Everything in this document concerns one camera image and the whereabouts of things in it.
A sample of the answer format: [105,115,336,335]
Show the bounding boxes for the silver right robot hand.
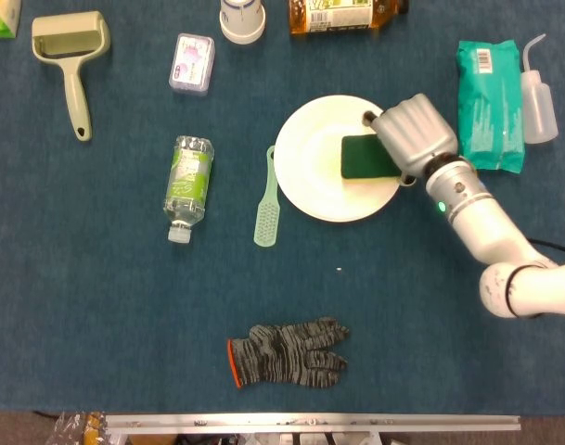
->
[363,93,459,186]

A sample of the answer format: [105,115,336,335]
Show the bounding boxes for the green yellow sponge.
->
[340,133,404,182]

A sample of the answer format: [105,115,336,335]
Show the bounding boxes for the white round plate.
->
[273,95,402,223]

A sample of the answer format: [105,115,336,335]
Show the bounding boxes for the green wet wipes pack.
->
[456,39,527,175]

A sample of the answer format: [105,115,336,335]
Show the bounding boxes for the translucent squeeze wash bottle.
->
[520,32,560,145]

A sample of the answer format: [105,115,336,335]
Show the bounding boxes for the amber tea bottle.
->
[289,0,411,36]

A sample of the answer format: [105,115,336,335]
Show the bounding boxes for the stacked white paper cups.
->
[219,0,267,45]

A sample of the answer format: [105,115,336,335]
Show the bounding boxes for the clear green-label water bottle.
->
[163,134,216,243]

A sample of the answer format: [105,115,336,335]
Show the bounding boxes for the small clear plastic box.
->
[168,32,216,96]

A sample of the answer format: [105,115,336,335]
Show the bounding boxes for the grey black knit glove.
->
[225,316,351,389]

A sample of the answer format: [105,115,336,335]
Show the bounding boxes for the pale green lint roller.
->
[31,10,111,143]

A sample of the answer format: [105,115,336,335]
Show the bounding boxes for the yellow green package corner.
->
[0,0,22,39]

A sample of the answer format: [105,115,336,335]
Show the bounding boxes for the crinkled clear plastic bag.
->
[45,410,108,445]

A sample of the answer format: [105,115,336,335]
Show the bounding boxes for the black cable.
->
[527,237,565,257]

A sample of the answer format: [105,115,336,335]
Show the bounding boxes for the aluminium rail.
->
[104,413,521,436]

